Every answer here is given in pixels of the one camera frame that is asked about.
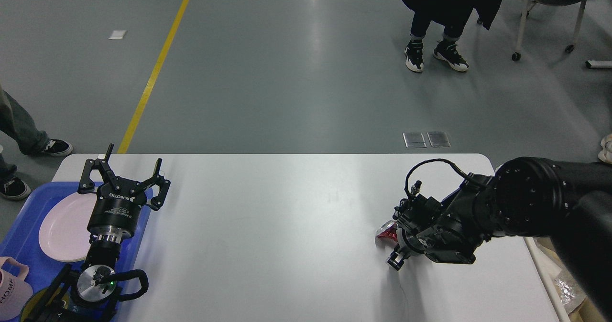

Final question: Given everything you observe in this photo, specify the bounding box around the brown paper bag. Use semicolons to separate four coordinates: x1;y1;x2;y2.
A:
534;237;604;322

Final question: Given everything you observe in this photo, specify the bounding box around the white paper on floor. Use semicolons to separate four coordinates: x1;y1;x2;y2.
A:
109;30;127;40

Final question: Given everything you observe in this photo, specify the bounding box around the person in black coat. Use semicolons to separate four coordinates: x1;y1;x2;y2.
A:
402;0;503;73

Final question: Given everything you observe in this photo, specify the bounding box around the metal floor plate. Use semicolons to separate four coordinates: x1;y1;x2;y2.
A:
403;132;427;149
427;132;452;148

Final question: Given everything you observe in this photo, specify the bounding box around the dark teal mug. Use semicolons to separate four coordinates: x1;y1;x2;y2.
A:
19;288;72;322

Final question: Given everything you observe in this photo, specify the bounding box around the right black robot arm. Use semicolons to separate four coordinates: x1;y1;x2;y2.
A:
380;157;612;321

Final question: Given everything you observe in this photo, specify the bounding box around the white bar on floor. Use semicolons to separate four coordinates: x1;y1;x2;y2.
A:
585;59;612;69

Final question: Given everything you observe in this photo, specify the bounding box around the shoe at right edge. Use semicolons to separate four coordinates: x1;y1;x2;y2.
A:
598;133;612;164

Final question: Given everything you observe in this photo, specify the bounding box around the aluminium foil sheet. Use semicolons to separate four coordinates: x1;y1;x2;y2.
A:
553;269;586;314

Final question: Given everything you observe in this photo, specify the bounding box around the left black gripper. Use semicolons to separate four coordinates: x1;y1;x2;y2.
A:
77;144;171;244

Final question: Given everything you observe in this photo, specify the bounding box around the red foil wrapper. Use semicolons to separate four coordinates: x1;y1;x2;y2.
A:
376;220;398;244

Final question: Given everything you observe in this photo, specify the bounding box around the left metal floor plate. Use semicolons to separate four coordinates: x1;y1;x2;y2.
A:
403;132;427;149

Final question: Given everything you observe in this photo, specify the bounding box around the right metal floor plate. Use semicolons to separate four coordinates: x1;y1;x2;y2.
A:
427;132;452;148

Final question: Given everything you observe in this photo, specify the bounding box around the pink mug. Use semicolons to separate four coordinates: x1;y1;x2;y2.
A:
0;256;33;322

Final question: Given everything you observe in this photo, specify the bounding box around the beige plastic bin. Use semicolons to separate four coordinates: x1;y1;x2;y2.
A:
524;236;603;322

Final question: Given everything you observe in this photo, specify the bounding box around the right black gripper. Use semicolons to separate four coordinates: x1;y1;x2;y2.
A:
386;217;424;270

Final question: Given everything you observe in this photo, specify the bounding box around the shoe at edge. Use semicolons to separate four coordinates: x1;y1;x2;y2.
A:
598;133;612;164
0;155;31;202
0;83;74;157

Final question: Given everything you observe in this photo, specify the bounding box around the pink plate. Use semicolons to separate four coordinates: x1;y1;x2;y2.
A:
38;192;98;263

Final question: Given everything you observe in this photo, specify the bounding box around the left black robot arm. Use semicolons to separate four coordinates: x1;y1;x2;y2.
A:
21;144;171;322

